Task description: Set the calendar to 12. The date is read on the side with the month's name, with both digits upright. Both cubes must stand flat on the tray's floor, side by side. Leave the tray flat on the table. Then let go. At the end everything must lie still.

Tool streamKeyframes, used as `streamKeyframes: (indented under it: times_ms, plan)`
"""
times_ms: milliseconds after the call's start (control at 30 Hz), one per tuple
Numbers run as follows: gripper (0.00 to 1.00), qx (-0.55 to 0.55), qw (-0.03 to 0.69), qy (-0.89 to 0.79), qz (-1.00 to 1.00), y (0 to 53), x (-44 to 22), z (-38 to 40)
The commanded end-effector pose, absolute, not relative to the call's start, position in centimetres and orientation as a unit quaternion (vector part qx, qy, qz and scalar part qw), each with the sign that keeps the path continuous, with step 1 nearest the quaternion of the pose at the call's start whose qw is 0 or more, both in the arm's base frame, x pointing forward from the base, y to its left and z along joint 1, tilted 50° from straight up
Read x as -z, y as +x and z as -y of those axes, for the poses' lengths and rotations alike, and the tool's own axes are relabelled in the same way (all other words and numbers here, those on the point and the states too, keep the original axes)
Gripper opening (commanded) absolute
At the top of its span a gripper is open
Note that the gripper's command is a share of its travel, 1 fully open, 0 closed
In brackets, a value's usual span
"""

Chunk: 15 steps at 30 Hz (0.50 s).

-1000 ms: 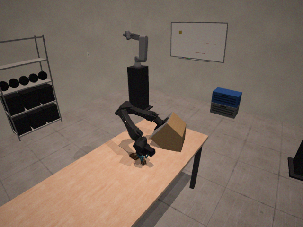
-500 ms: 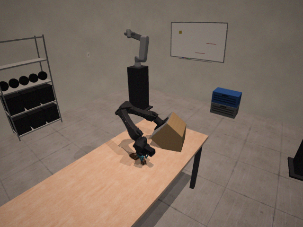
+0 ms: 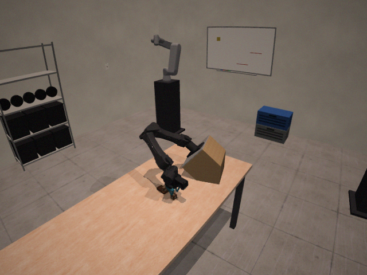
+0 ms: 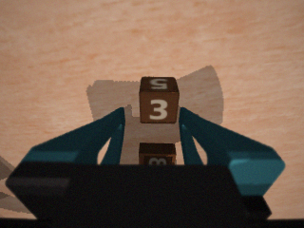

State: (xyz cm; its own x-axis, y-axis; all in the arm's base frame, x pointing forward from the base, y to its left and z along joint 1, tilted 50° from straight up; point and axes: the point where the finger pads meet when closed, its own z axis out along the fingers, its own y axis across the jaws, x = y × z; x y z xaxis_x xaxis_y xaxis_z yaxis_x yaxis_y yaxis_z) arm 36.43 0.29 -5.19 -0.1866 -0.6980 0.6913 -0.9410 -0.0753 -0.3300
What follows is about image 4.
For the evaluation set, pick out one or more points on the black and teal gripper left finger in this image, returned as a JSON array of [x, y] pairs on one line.
[[82, 145]]

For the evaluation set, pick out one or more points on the brown wooden number cube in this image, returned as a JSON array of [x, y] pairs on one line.
[[156, 160], [159, 100]]

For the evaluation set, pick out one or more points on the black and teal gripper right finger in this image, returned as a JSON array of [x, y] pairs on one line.
[[255, 166]]

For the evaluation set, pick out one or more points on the brown wooden tray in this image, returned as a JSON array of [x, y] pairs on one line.
[[157, 149]]

